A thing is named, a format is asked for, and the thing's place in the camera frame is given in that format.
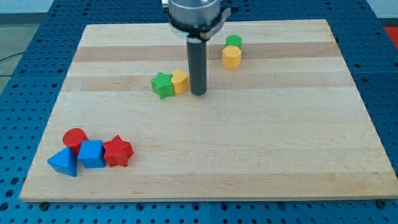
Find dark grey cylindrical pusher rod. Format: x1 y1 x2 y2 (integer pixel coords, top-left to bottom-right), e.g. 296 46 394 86
187 41 207 96

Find yellow heart block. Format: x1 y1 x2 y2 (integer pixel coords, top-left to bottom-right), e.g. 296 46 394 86
171 69 189 95

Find green star block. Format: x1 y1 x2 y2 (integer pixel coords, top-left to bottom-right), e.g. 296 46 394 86
150 72 174 100

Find red star block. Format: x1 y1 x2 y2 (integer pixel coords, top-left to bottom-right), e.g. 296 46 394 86
103 135 134 167

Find green cylinder block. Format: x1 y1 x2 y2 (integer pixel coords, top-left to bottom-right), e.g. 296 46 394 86
224 34 243 50

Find yellow hexagon block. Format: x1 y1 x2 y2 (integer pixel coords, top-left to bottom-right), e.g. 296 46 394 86
222 45 241 69

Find light wooden board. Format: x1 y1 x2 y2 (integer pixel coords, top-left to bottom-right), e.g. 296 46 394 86
20 19 397 202

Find blue cube block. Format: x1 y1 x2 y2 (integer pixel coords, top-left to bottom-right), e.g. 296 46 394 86
78 140 106 169

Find red cylinder block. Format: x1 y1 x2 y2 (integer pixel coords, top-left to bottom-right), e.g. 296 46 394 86
62 128 89 156

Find blue triangle block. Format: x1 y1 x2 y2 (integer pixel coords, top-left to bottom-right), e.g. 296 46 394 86
47 147 77 177

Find black cable on floor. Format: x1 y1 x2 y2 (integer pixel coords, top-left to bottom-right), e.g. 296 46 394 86
0 52 25 78

